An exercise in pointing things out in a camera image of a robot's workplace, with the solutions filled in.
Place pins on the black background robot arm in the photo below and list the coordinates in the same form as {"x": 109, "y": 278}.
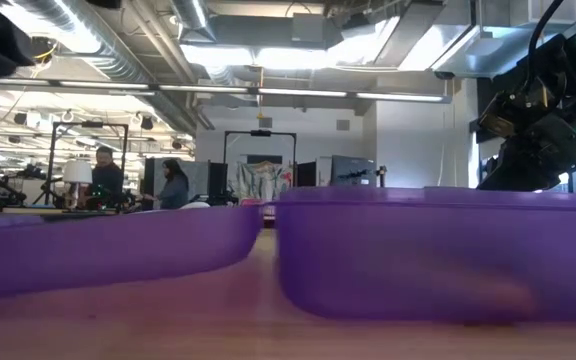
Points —
{"x": 28, "y": 175}

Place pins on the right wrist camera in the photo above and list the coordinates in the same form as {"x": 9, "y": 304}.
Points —
{"x": 513, "y": 107}

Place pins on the black flat panel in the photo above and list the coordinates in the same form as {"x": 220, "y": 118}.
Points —
{"x": 306, "y": 175}

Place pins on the colourful hanging cloth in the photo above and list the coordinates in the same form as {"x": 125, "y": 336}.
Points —
{"x": 263, "y": 180}

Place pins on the white shade table lamp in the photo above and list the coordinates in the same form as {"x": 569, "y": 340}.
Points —
{"x": 77, "y": 171}

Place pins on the person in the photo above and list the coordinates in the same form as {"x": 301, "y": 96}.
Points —
{"x": 107, "y": 177}
{"x": 173, "y": 187}

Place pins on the purple plastic box base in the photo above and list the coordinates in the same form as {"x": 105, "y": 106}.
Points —
{"x": 418, "y": 250}

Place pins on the grey wall vent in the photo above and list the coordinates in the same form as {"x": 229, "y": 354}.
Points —
{"x": 265, "y": 122}
{"x": 343, "y": 125}

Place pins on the grey partition panel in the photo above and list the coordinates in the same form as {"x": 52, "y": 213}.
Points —
{"x": 198, "y": 175}

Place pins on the black ceiling spotlight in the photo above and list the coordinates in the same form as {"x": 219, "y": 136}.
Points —
{"x": 147, "y": 123}
{"x": 20, "y": 118}

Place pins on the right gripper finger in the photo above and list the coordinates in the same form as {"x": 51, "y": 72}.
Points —
{"x": 518, "y": 177}

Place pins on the long ceiling light bar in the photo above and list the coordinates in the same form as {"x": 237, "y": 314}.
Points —
{"x": 308, "y": 92}

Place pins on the silver spiral ventilation duct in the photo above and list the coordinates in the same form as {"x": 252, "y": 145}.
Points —
{"x": 113, "y": 50}

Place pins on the grey ceiling box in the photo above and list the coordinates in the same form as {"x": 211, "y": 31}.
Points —
{"x": 308, "y": 27}

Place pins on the shiny rectangular ceiling duct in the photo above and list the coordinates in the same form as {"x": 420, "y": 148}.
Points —
{"x": 408, "y": 40}

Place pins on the black rig frame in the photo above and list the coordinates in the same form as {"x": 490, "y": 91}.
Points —
{"x": 90, "y": 124}
{"x": 260, "y": 133}

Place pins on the purple plastic box lid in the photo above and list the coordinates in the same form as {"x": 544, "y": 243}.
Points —
{"x": 108, "y": 250}

